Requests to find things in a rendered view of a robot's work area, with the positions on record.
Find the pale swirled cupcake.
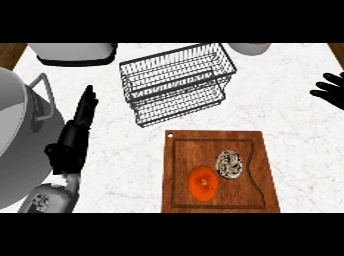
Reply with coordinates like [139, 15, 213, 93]
[213, 149, 244, 180]

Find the dark wire tiered basket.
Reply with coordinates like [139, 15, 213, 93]
[117, 42, 238, 128]

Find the brown wooden cutting board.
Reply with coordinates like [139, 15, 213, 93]
[160, 129, 281, 214]

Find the pale grey round container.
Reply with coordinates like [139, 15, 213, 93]
[226, 42, 272, 57]

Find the grey and black appliance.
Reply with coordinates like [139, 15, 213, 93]
[27, 42, 119, 67]

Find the large grey metal pot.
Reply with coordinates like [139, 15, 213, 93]
[0, 65, 65, 213]

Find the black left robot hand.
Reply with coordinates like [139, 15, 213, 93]
[43, 84, 99, 176]

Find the orange round fruit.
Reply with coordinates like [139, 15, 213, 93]
[187, 165, 219, 202]

